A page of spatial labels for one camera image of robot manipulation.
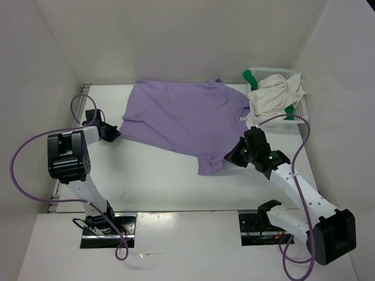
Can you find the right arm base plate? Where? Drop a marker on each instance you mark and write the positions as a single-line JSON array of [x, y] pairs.
[[254, 234]]

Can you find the green t shirt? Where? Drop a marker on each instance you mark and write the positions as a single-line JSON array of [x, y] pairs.
[[252, 77]]

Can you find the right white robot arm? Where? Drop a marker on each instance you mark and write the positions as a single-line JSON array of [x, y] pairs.
[[327, 232]]

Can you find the white t shirt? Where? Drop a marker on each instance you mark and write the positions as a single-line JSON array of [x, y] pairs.
[[297, 82]]

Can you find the white plastic basket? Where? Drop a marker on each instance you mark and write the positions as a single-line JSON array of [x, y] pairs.
[[284, 121]]

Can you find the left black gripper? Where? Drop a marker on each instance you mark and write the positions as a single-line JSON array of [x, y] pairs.
[[114, 133]]

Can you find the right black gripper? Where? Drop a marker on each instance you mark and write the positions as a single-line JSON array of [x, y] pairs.
[[233, 156]]

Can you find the purple t shirt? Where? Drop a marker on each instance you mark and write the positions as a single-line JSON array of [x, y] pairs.
[[204, 120]]

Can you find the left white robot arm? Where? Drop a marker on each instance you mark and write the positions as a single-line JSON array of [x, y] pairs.
[[69, 163]]

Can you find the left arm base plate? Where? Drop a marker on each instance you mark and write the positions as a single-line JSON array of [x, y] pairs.
[[93, 238]]

